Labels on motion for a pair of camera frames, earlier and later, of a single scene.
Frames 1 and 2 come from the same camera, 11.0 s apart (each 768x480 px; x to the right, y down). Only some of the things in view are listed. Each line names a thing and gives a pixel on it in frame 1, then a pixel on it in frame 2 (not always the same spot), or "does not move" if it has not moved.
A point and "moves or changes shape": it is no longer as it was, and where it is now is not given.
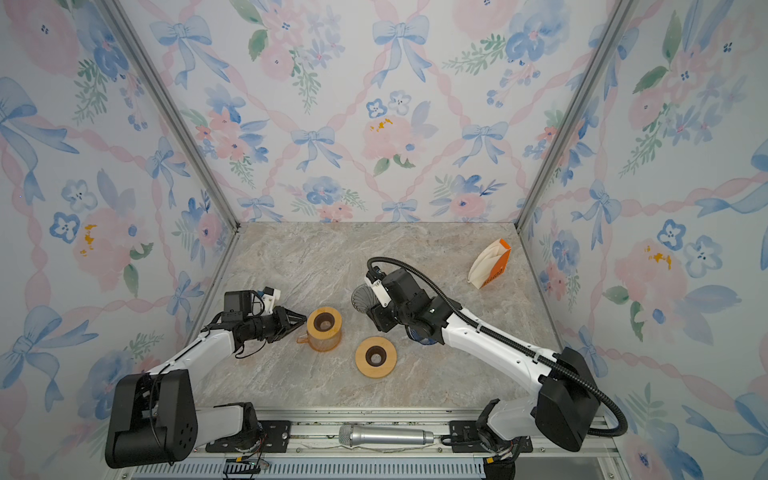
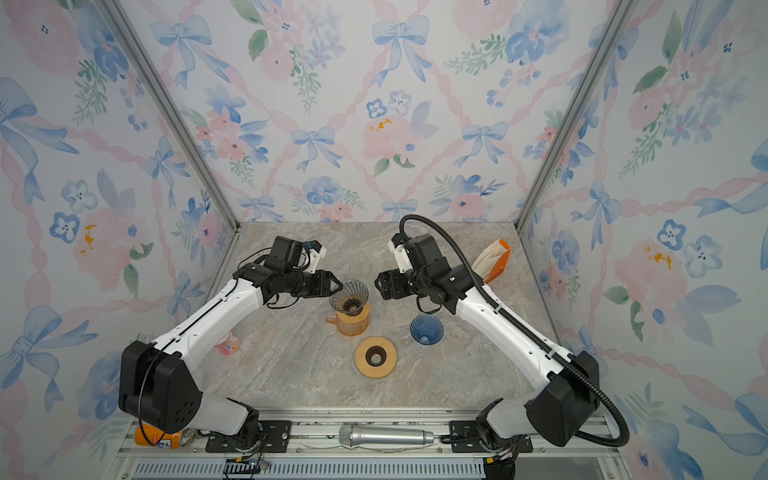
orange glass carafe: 321,345 → 352,325
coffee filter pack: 489,264 does not move
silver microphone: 357,435 does not move
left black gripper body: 268,326 → 309,285
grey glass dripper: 362,298 moves or changes shape
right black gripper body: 389,318 → 400,285
